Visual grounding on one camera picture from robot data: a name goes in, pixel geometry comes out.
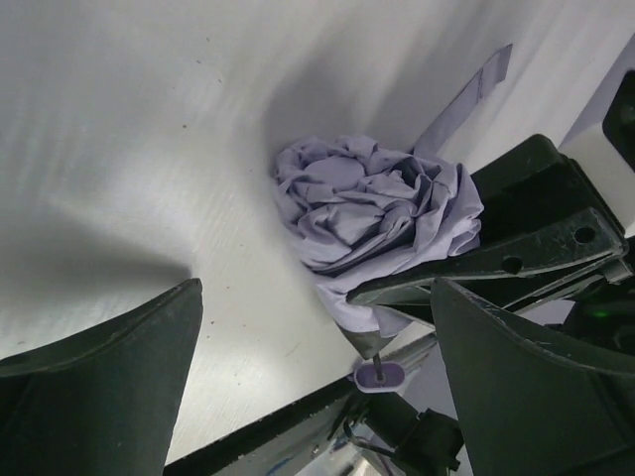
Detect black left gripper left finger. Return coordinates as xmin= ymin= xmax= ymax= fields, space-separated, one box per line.
xmin=1 ymin=279 xmax=203 ymax=475

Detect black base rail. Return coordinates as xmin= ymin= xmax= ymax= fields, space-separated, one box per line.
xmin=163 ymin=376 xmax=467 ymax=476

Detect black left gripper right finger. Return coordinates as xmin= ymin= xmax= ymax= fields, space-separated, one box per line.
xmin=431 ymin=279 xmax=634 ymax=475

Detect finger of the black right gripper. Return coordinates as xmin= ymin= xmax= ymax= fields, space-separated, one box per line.
xmin=347 ymin=207 xmax=625 ymax=305
xmin=471 ymin=134 xmax=595 ymax=238

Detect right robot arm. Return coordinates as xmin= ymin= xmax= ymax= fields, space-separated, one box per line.
xmin=347 ymin=70 xmax=634 ymax=323

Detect lavender folding umbrella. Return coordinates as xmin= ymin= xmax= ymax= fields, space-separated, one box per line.
xmin=272 ymin=47 xmax=512 ymax=394

